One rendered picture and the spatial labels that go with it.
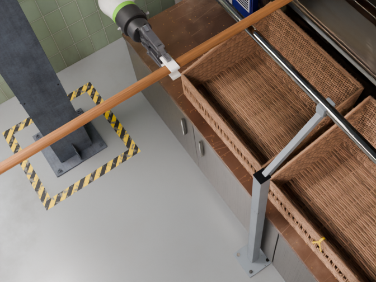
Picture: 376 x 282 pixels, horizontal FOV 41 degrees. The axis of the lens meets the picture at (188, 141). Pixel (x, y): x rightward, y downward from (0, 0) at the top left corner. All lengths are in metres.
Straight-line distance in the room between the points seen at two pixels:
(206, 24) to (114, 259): 1.23
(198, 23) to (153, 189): 0.89
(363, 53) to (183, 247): 1.27
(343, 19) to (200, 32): 0.78
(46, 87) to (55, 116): 0.22
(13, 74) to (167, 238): 1.08
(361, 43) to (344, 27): 0.09
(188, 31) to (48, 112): 0.77
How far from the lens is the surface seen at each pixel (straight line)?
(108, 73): 3.11
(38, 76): 2.28
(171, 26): 2.48
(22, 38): 2.11
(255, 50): 2.34
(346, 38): 1.92
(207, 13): 2.52
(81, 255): 2.62
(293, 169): 1.95
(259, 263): 2.50
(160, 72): 1.52
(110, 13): 1.70
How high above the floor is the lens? 2.42
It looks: 61 degrees down
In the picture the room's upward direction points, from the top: 10 degrees counter-clockwise
